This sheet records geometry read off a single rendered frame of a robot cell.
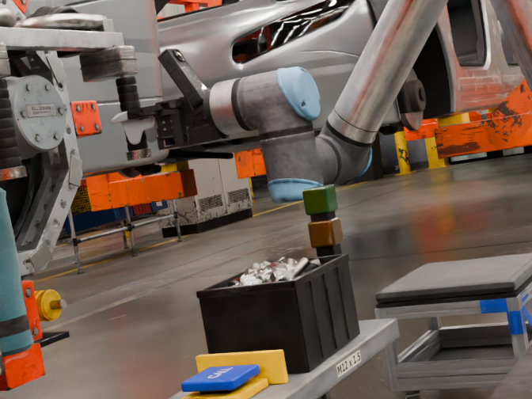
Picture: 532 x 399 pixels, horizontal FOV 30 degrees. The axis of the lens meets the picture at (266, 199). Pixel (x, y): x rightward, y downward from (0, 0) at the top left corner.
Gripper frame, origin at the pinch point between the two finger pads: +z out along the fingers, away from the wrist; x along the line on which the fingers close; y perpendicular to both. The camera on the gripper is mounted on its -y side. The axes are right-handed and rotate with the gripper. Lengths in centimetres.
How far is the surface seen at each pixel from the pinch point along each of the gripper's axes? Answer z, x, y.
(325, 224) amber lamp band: -41.9, -14.3, 22.6
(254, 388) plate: -45, -49, 37
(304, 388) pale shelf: -49, -45, 39
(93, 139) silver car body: 33.0, 35.3, 1.3
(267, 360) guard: -45, -45, 35
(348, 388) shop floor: 15, 112, 83
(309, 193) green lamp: -40.2, -14.3, 17.7
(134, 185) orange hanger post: 235, 345, 18
